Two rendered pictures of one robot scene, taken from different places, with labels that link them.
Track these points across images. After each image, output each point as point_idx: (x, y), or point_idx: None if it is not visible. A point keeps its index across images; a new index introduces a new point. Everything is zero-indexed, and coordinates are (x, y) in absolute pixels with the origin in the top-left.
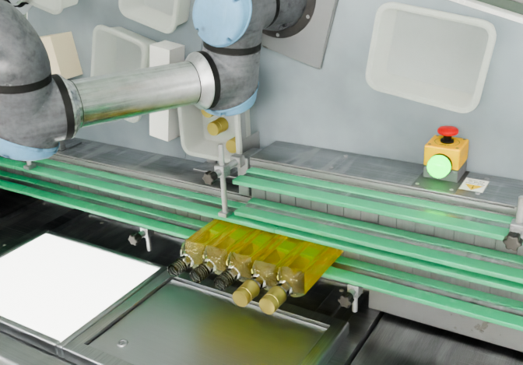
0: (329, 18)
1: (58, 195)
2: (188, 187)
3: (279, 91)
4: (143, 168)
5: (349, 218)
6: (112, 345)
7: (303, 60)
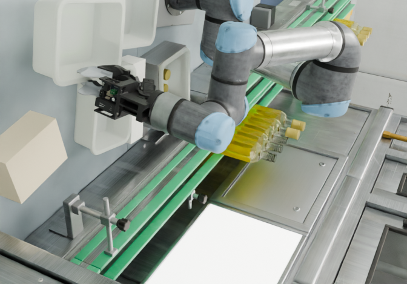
0: None
1: (125, 252)
2: (181, 147)
3: None
4: (147, 168)
5: None
6: (298, 212)
7: (187, 22)
